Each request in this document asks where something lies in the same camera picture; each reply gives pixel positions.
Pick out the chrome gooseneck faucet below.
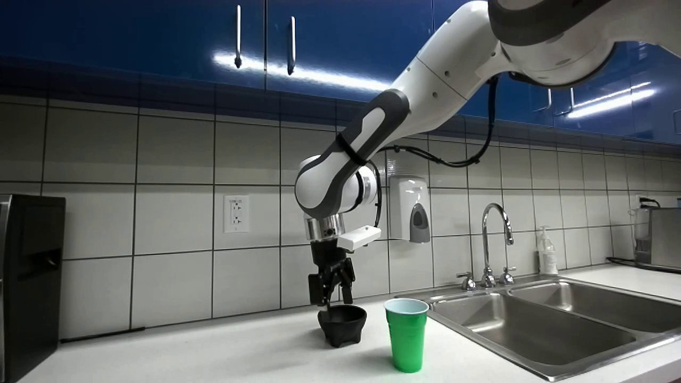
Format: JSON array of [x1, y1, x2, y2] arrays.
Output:
[[479, 201, 517, 290]]

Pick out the silver countertop appliance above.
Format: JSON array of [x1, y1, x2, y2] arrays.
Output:
[[633, 196, 681, 274]]

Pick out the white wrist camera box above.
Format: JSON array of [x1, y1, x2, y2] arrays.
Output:
[[337, 223, 383, 253]]

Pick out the blue wall cabinets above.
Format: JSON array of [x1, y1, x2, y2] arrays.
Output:
[[0, 0, 681, 148]]

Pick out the white wall outlet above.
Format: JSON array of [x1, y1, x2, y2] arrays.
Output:
[[223, 193, 251, 236]]

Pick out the stainless steel double sink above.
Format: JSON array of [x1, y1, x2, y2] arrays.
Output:
[[423, 274, 681, 383]]

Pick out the white wall soap dispenser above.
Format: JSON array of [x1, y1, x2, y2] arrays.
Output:
[[388, 177, 433, 244]]

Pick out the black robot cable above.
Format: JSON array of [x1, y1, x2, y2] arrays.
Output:
[[369, 75, 501, 229]]

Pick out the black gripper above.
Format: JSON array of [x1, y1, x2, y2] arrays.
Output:
[[307, 237, 357, 308]]

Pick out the black bowl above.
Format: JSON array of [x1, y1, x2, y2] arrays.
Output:
[[315, 303, 370, 348]]

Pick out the black coffee maker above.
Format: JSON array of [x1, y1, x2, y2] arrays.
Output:
[[0, 193, 68, 383]]

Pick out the green plastic cup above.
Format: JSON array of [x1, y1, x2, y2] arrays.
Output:
[[383, 295, 433, 374]]

